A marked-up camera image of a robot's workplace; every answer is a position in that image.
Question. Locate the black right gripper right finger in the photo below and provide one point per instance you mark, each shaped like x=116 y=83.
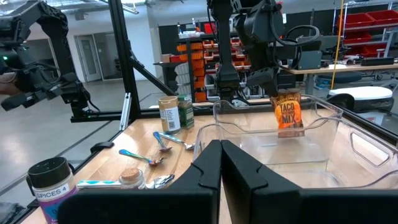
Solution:
x=280 y=205

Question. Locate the green spice jar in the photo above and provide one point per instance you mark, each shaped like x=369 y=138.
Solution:
x=186 y=112

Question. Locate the silver metal bracket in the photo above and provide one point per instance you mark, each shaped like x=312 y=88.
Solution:
x=125 y=112

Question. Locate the purple label spice jar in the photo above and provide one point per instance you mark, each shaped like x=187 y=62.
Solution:
x=54 y=193

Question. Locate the black table edge clamp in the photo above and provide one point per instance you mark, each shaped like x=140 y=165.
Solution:
x=102 y=147

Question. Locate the black frame post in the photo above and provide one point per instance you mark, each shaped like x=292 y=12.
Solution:
x=122 y=62

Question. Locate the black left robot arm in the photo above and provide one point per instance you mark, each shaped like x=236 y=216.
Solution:
x=227 y=46

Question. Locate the gold rainbow spoon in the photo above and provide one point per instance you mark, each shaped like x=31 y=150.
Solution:
x=136 y=157

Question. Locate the person's hand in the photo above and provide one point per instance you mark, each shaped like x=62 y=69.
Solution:
x=7 y=84

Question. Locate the grey box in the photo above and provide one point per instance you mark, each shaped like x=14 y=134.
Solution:
x=309 y=59

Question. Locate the wooden top workbench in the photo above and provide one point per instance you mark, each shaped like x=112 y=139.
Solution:
x=342 y=69

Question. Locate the cardboard box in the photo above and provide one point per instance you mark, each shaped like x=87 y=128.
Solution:
x=166 y=58

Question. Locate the grey door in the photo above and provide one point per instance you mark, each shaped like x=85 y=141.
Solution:
x=88 y=57

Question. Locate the tan lid spice jar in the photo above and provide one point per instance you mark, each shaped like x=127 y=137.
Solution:
x=169 y=116

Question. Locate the shelf with orange bins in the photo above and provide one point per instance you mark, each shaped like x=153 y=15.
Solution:
x=199 y=56

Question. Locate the black diagonal frame brace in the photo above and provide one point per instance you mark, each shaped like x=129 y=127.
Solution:
x=152 y=76

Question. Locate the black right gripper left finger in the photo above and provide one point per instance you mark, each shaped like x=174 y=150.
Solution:
x=174 y=205

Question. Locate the white trash can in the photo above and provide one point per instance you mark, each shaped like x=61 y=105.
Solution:
x=360 y=96

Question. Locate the black horizontal frame beam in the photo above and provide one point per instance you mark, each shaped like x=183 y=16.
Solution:
x=99 y=116

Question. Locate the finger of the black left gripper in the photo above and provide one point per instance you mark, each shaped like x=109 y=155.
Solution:
x=272 y=88

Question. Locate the rack with red bins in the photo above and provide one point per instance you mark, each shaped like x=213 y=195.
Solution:
x=367 y=21

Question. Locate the taco seasoning mix packet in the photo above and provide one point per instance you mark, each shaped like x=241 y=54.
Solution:
x=288 y=115

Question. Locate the small glass jar cork lid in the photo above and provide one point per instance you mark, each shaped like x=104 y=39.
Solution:
x=132 y=179

